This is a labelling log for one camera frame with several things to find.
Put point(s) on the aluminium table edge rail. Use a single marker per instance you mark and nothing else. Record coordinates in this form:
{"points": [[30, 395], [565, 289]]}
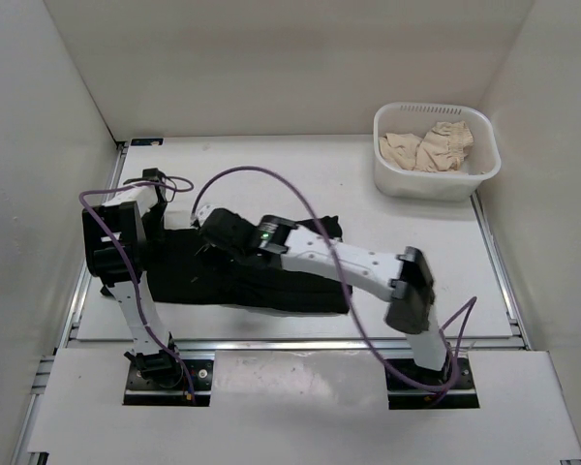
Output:
{"points": [[511, 343]]}

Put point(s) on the beige cloth in basket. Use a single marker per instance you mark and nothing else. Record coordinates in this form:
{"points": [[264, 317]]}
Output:
{"points": [[444, 148]]}

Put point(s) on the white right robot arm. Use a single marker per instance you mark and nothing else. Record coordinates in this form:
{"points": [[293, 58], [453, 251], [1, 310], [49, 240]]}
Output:
{"points": [[405, 281]]}

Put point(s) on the white front cover board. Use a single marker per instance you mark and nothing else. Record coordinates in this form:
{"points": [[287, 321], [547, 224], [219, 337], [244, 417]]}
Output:
{"points": [[290, 408]]}

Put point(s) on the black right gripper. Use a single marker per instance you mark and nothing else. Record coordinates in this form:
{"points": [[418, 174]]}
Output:
{"points": [[215, 246]]}

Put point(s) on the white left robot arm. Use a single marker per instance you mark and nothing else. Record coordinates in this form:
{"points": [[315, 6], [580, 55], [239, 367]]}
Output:
{"points": [[121, 228]]}

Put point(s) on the blue label sticker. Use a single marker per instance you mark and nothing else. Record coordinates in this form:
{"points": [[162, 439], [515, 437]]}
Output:
{"points": [[147, 142]]}

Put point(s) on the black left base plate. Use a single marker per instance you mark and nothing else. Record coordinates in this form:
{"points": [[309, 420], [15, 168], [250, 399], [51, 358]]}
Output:
{"points": [[174, 392]]}

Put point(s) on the black trousers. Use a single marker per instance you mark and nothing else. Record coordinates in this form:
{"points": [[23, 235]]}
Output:
{"points": [[185, 270]]}

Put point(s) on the white plastic basket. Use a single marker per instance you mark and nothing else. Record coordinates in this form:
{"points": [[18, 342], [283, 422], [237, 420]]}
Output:
{"points": [[482, 163]]}

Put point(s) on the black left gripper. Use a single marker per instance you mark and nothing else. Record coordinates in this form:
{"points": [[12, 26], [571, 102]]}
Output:
{"points": [[156, 237]]}

